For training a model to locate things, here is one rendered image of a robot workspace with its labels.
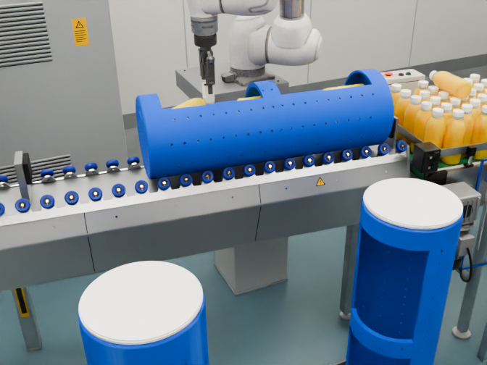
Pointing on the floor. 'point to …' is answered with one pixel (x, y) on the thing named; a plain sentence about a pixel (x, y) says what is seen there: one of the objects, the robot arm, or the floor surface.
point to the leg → (348, 270)
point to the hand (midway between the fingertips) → (208, 91)
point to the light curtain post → (27, 318)
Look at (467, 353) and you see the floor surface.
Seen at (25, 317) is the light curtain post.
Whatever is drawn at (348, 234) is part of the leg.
